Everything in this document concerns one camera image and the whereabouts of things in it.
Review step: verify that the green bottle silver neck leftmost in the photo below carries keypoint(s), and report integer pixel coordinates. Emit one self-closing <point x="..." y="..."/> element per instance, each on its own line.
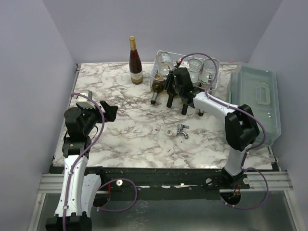
<point x="157" y="88"/>

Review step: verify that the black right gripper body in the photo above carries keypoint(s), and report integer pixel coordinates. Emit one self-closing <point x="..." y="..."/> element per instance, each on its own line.
<point x="174" y="87"/>

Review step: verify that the aluminium extrusion rail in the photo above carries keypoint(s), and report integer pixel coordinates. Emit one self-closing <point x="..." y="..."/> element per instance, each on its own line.
<point x="273" y="181"/>

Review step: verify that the clear bottle dark cork stopper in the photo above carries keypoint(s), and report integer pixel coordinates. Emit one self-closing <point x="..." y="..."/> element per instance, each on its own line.
<point x="164" y="64"/>

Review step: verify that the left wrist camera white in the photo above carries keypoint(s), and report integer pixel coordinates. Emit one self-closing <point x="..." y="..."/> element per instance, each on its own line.
<point x="82" y="102"/>

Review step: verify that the red wine bottle gold cap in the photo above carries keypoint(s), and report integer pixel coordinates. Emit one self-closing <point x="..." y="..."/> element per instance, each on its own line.
<point x="135" y="66"/>

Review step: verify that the clear bottle silver stopper right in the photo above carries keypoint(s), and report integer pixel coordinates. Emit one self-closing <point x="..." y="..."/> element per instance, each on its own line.
<point x="207" y="76"/>

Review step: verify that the clear bottle silver stopper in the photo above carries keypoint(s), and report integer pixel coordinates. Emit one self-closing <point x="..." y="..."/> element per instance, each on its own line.
<point x="195" y="69"/>
<point x="207" y="76"/>

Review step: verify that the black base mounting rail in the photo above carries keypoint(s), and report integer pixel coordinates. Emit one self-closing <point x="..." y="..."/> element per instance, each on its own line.
<point x="171" y="184"/>

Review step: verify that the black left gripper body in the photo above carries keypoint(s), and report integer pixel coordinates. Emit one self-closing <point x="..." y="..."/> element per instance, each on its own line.
<point x="92" y="116"/>

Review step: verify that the green bottle silver neck rightmost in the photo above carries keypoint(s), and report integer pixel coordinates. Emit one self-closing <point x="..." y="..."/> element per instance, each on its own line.
<point x="200" y="112"/>

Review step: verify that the clear plastic storage box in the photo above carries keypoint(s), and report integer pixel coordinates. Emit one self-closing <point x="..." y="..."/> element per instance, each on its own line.
<point x="258" y="89"/>

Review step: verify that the chrome faucet with white fitting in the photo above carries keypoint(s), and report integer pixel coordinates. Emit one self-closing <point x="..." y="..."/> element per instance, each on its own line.
<point x="178" y="131"/>

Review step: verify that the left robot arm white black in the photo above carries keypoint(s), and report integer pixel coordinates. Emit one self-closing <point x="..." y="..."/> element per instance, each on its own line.
<point x="80" y="182"/>

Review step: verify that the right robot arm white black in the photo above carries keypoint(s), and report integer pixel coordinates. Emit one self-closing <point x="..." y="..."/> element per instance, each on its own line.
<point x="241" y="129"/>

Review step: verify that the green bottle silver neck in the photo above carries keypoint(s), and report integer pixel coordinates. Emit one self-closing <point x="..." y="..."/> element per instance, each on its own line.
<point x="157" y="88"/>
<point x="200" y="112"/>

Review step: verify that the clear bottle silver stopper middle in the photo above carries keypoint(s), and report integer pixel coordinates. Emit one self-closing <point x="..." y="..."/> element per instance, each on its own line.
<point x="195" y="69"/>

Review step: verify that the white wire wine rack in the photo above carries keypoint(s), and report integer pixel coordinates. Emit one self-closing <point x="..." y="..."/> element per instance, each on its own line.
<point x="176" y="57"/>

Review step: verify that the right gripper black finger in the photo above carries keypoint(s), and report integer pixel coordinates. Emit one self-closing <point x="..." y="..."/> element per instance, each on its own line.
<point x="180" y="90"/>
<point x="169" y="84"/>

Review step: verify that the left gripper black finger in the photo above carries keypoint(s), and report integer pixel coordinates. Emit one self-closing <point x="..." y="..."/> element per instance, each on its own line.
<point x="106" y="107"/>
<point x="110" y="113"/>

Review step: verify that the dark bottle black neck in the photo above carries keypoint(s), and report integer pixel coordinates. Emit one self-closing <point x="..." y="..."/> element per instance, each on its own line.
<point x="171" y="95"/>
<point x="184" y="108"/>

